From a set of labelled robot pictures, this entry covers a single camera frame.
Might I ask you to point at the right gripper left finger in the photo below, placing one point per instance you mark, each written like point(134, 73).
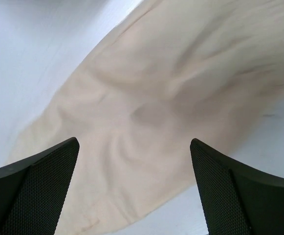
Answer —
point(33, 190)

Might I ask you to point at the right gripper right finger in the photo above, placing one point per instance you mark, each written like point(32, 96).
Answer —
point(236, 198)

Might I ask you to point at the beige trousers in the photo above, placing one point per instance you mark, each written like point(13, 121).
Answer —
point(171, 71)

